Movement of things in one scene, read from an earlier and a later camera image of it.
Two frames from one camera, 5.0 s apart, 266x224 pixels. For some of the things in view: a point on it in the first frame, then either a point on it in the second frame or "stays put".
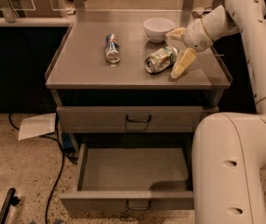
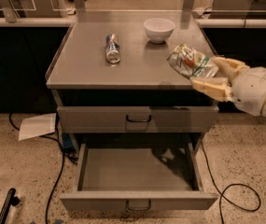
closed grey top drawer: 132,119 stays put
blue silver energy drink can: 112,49 stays put
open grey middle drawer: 132,177 stays put
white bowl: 157,28 stays put
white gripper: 196,35 → 253,89
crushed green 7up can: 161,60 → 191,63
